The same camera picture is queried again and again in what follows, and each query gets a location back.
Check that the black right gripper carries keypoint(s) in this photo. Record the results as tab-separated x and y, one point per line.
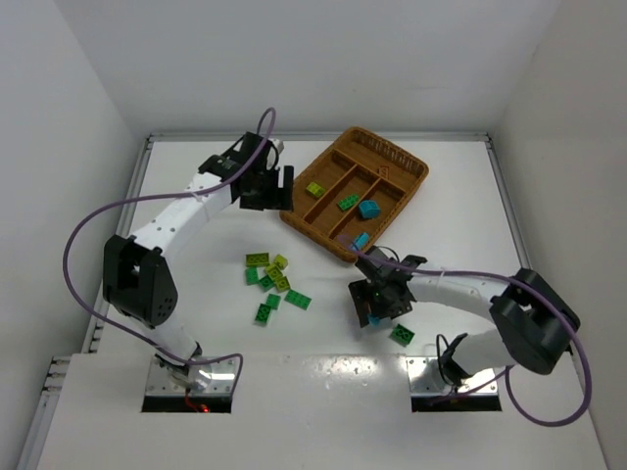
374	298

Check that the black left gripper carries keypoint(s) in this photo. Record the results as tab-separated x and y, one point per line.
265	194

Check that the small teal square lego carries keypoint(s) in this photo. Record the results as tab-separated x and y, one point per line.
375	321

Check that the lime 2x3 lego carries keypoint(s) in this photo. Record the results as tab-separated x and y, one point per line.
315	190

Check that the green 2x4 plate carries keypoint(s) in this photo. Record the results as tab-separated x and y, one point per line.
348	202

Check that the small lime lego top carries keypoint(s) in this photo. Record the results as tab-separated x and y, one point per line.
280	261

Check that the teal frog picture lego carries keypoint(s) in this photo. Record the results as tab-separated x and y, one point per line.
369	209

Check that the brown 2x4 lego plate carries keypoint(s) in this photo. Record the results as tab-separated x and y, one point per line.
384	171

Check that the teal 2x4 lego brick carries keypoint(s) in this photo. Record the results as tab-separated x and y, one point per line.
360	241

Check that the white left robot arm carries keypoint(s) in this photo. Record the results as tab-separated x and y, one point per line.
137	280

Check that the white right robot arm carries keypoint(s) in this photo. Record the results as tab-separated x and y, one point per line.
532	324

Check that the green lego near right base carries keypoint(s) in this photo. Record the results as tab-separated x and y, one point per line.
402	335

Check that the green 2x4 flat lego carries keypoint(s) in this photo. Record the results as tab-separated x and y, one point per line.
298	299

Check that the brown wicker divided basket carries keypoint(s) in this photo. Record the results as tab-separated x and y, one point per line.
350	166

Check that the lime green 2x4 lego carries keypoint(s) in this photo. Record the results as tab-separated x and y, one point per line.
257	259

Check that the lime lego tilted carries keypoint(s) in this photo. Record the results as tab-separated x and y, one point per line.
274	272

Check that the lime square lego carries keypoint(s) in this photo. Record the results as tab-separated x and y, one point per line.
282	284

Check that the green square lego left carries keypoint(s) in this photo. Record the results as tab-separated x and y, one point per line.
251	275

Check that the green square lego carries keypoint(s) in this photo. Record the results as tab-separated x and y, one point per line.
273	301
251	275

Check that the small green lego middle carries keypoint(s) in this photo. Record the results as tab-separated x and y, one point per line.
266	283

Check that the green square lego lower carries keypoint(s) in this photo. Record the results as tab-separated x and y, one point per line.
273	301

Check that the green lego upside down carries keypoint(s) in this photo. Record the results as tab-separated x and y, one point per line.
263	314

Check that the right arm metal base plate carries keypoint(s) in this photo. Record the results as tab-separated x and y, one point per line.
428	380

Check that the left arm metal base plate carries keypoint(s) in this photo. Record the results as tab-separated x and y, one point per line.
213	380

